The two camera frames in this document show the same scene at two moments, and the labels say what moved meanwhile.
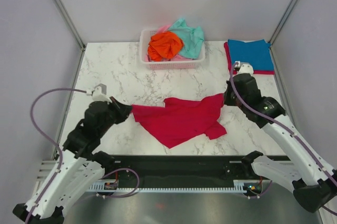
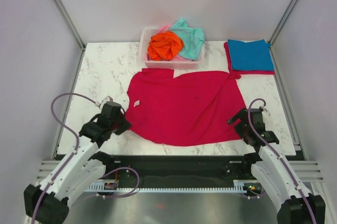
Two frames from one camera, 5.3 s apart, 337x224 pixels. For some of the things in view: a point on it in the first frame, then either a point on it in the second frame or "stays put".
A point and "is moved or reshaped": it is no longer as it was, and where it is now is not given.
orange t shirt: x=163 y=46 stays put
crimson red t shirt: x=180 y=120 is moved or reshaped
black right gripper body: x=228 y=98 -> x=242 y=128
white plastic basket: x=188 y=64 stays put
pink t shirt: x=163 y=28 stays put
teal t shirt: x=192 y=38 stays put
